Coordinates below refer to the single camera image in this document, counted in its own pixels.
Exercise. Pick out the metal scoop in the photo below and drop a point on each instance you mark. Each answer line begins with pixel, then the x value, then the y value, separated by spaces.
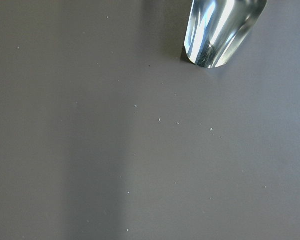
pixel 216 29

